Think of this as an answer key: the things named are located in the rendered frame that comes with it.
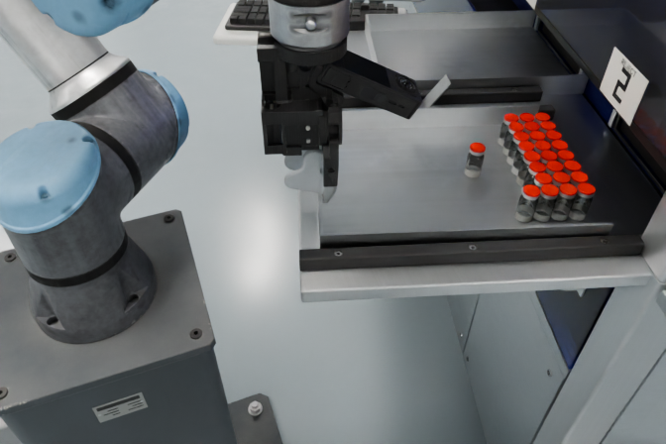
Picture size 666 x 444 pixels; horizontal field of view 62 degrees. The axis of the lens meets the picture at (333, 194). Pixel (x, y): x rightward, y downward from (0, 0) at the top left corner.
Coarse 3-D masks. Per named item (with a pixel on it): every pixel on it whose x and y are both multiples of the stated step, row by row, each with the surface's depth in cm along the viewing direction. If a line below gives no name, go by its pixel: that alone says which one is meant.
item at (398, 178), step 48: (384, 144) 81; (432, 144) 81; (336, 192) 73; (384, 192) 73; (432, 192) 73; (480, 192) 73; (336, 240) 63; (384, 240) 64; (432, 240) 64; (480, 240) 65
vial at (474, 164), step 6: (468, 156) 74; (474, 156) 73; (480, 156) 73; (468, 162) 74; (474, 162) 74; (480, 162) 74; (468, 168) 75; (474, 168) 74; (480, 168) 75; (468, 174) 75; (474, 174) 75; (480, 174) 76
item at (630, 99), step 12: (612, 60) 69; (624, 60) 66; (612, 72) 69; (636, 72) 64; (612, 84) 69; (636, 84) 64; (612, 96) 69; (624, 96) 67; (636, 96) 64; (624, 108) 67; (636, 108) 64
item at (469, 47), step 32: (384, 32) 110; (416, 32) 110; (448, 32) 110; (480, 32) 110; (512, 32) 110; (384, 64) 100; (416, 64) 100; (448, 64) 100; (480, 64) 100; (512, 64) 100; (544, 64) 100
